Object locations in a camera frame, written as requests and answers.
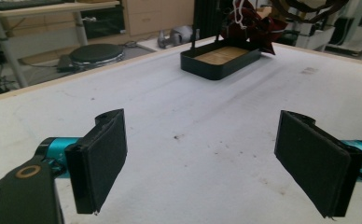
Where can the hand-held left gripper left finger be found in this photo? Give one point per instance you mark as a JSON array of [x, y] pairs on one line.
[[98, 161]]

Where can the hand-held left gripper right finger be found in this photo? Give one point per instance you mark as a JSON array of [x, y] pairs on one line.
[[316, 161]]

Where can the black rack with wooden tray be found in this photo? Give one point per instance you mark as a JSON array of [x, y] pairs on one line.
[[219, 62]]

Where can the striped dark red bow tie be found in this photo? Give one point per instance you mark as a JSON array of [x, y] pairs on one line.
[[257, 28]]

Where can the black round stool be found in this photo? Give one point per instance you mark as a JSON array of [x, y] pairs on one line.
[[96, 54]]

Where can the wooden cabinet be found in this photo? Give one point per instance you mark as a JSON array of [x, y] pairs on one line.
[[157, 15]]

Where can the white desk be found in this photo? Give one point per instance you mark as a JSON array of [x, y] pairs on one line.
[[45, 11]]

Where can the black metal frame stand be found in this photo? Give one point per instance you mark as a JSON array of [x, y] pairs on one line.
[[208, 15]]

